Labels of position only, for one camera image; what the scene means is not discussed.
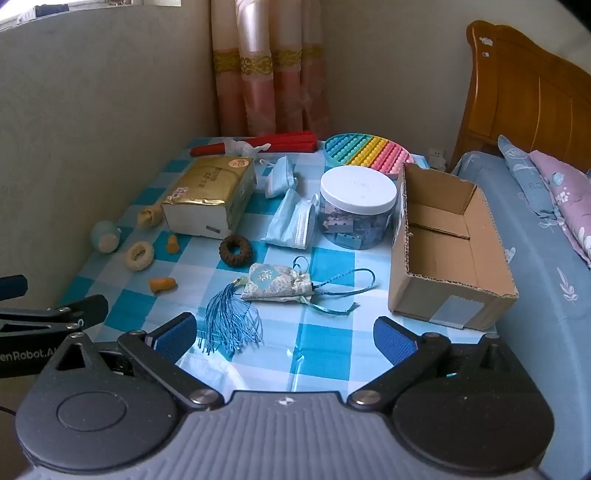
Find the blue floral bed sheet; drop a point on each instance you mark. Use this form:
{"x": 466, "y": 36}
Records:
{"x": 535, "y": 332}

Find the brown hair scrunchie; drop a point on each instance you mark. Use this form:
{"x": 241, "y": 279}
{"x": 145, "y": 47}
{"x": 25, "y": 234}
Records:
{"x": 225, "y": 251}

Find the cream hair scrunchie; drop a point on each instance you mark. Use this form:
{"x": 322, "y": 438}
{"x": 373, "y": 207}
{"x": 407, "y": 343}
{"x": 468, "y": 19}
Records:
{"x": 134, "y": 261}

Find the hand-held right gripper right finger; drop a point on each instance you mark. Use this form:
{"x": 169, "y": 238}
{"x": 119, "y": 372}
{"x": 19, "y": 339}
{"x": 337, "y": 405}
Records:
{"x": 392, "y": 341}

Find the clear jar with white lid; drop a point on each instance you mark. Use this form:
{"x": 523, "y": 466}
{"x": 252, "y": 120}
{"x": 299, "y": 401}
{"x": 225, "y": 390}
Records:
{"x": 358, "y": 194}

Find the pink cream curtain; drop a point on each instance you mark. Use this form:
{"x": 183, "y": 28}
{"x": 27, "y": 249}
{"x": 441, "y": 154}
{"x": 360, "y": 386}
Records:
{"x": 270, "y": 69}

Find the white plastic bag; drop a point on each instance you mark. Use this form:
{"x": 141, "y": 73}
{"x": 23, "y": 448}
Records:
{"x": 242, "y": 146}

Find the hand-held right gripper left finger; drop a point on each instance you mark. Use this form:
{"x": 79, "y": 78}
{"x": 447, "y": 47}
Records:
{"x": 178, "y": 336}

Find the blue floral pillow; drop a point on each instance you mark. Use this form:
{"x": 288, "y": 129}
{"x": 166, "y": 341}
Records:
{"x": 526, "y": 180}

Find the wooden bed headboard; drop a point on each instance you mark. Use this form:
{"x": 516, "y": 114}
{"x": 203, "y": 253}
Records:
{"x": 521, "y": 101}

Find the rainbow pop bubble toy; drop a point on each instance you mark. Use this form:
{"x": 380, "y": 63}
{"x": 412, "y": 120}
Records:
{"x": 364, "y": 152}

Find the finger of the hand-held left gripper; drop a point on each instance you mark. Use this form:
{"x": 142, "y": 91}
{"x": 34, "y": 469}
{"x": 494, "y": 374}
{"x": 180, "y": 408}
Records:
{"x": 13, "y": 286}
{"x": 69, "y": 314}

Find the sachet with blue tassel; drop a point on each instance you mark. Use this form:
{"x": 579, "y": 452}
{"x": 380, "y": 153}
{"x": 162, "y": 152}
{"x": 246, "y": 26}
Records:
{"x": 272, "y": 281}

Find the blue face mask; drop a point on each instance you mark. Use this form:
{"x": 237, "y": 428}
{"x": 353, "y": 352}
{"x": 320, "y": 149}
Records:
{"x": 279, "y": 177}
{"x": 288, "y": 221}

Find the orange earplug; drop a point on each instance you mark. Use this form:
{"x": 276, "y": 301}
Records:
{"x": 172, "y": 244}
{"x": 162, "y": 284}

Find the window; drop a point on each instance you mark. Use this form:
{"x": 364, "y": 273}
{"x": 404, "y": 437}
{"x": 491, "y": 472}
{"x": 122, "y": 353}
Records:
{"x": 55, "y": 11}

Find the beige knotted cloth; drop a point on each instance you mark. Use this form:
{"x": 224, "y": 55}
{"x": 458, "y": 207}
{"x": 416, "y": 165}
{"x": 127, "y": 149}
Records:
{"x": 150, "y": 218}

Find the cardboard box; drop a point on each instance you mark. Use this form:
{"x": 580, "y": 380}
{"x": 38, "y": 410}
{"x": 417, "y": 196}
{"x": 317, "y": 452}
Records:
{"x": 443, "y": 286}

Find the red folding fan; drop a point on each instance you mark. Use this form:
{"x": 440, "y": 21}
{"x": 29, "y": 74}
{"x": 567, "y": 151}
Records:
{"x": 291, "y": 141}

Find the blue white checked tablecloth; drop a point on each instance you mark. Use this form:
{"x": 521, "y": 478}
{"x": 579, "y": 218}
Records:
{"x": 318, "y": 332}

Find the gold tissue pack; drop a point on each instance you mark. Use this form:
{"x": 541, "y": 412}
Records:
{"x": 207, "y": 194}

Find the pink floral pillow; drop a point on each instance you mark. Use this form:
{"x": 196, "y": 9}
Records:
{"x": 570, "y": 198}

